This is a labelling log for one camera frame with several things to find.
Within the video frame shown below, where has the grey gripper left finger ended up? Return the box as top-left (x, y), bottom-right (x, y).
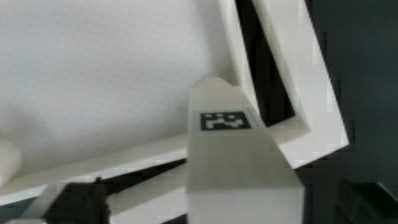
top-left (2, 177), bottom-right (114, 224)

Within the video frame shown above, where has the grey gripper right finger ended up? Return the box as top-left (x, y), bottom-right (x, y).
top-left (334, 180), bottom-right (398, 224)

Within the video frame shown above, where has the white desk top tray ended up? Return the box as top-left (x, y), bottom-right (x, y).
top-left (0, 0), bottom-right (251, 206)

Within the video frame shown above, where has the white front barrier rail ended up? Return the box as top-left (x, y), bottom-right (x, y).
top-left (107, 159), bottom-right (187, 224)

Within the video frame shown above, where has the white barrier rail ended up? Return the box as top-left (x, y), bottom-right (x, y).
top-left (253, 0), bottom-right (349, 168)
top-left (107, 159), bottom-right (187, 224)

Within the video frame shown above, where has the white right barrier rail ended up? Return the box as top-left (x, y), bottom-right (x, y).
top-left (253, 0), bottom-right (349, 168)

